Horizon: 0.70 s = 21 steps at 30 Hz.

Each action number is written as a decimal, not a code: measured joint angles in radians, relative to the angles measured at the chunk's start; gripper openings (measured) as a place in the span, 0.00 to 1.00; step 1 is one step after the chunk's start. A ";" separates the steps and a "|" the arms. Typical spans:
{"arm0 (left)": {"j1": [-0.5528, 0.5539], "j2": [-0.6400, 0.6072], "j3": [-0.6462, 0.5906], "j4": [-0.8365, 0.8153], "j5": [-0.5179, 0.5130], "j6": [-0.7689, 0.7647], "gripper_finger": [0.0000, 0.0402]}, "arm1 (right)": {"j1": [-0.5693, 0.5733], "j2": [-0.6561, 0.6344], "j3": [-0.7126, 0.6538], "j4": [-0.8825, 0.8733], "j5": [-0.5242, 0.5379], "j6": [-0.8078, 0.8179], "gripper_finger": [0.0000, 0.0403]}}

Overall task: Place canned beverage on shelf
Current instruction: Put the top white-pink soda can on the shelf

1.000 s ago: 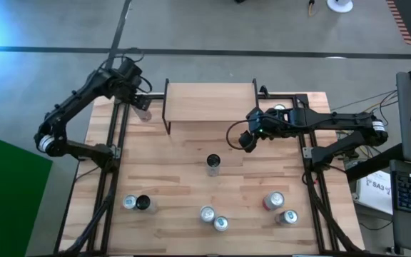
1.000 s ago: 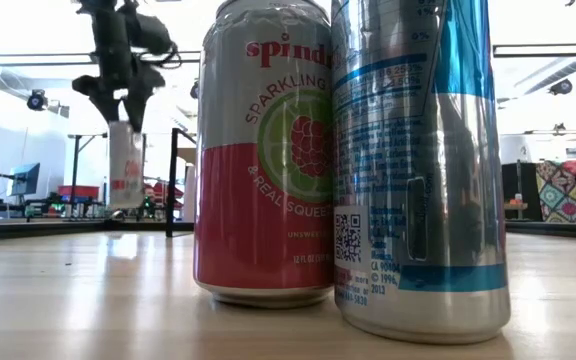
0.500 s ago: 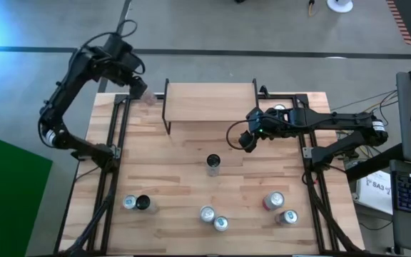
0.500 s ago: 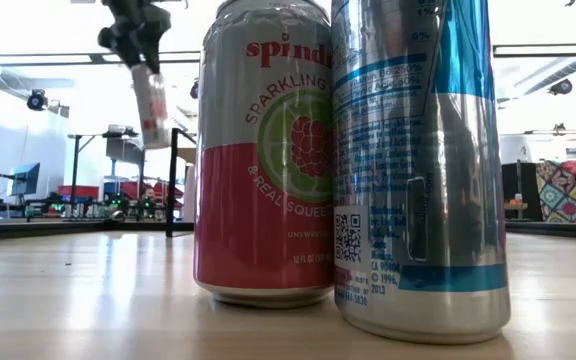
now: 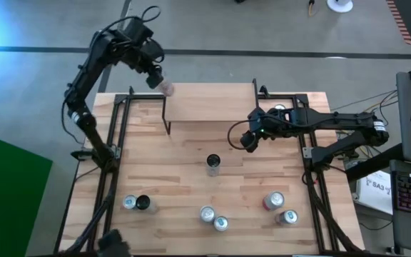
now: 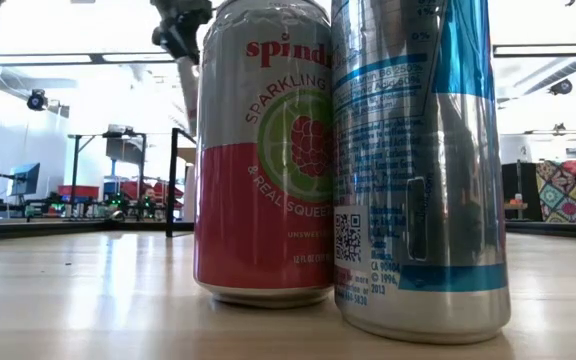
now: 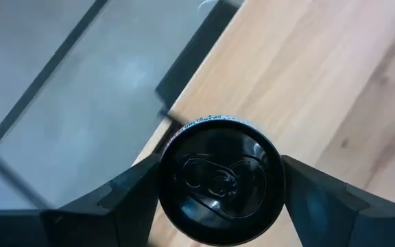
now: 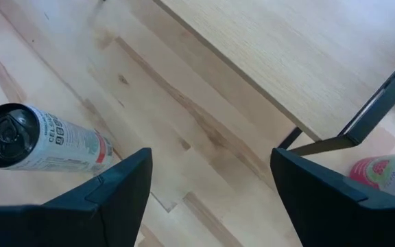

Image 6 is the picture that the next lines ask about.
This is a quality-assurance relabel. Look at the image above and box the wooden shelf black metal frame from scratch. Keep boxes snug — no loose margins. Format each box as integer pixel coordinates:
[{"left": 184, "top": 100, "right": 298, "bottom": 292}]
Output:
[{"left": 166, "top": 127, "right": 198, "bottom": 239}]

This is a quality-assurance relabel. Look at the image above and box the colourful patchwork quilt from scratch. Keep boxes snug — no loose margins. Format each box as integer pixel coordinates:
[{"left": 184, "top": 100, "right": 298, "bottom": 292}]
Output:
[{"left": 535, "top": 157, "right": 576, "bottom": 225}]

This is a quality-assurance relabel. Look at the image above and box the black background frame table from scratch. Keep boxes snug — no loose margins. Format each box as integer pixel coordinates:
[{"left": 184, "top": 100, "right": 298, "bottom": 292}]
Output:
[{"left": 66, "top": 130, "right": 148, "bottom": 221}]

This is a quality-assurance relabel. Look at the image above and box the black aluminium table frame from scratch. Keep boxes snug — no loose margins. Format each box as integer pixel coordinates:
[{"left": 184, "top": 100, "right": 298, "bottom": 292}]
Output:
[{"left": 0, "top": 218, "right": 576, "bottom": 244}]

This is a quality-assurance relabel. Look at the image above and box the black ceiling camera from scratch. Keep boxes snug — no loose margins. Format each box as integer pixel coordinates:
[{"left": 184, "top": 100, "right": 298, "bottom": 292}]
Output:
[
  {"left": 548, "top": 78, "right": 575, "bottom": 97},
  {"left": 26, "top": 88, "right": 49, "bottom": 112}
]

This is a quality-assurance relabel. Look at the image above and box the small orange object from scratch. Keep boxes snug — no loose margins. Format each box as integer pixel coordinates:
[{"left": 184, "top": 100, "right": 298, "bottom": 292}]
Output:
[{"left": 505, "top": 192, "right": 529, "bottom": 221}]

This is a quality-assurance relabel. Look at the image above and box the grey ceiling duct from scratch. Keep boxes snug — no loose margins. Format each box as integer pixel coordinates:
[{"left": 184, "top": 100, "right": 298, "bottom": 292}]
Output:
[{"left": 522, "top": 53, "right": 576, "bottom": 96}]

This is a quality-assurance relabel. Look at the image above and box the grey hanging box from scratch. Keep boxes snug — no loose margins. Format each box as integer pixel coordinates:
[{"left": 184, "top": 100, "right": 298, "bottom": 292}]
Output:
[{"left": 105, "top": 137, "right": 144, "bottom": 166}]

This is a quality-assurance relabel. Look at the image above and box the black partition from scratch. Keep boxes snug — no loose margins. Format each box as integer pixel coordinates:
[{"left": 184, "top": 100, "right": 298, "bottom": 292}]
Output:
[{"left": 501, "top": 160, "right": 539, "bottom": 223}]

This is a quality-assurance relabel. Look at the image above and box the red grey Spindrift can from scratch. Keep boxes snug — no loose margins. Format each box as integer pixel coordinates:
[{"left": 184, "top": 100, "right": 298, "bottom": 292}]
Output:
[{"left": 192, "top": 0, "right": 335, "bottom": 309}]

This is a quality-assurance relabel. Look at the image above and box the dark computer monitor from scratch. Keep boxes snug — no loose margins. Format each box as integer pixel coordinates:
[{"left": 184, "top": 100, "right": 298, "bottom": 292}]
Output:
[{"left": 9, "top": 161, "right": 42, "bottom": 197}]

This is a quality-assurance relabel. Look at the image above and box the background robot with green lights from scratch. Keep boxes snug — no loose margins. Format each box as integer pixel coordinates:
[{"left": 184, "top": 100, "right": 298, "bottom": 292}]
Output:
[{"left": 102, "top": 192, "right": 165, "bottom": 222}]

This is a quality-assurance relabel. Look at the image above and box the silver blue Red Bull can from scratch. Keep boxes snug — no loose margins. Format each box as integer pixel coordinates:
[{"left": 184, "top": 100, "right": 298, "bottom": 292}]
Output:
[{"left": 330, "top": 0, "right": 512, "bottom": 345}]

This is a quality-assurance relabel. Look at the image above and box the white panel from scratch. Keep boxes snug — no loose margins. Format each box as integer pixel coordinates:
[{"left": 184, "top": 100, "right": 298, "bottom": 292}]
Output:
[{"left": 182, "top": 162, "right": 197, "bottom": 223}]

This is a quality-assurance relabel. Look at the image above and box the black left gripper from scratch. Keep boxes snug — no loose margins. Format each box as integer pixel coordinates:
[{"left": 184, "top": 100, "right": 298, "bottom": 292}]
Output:
[{"left": 150, "top": 0, "right": 214, "bottom": 65}]

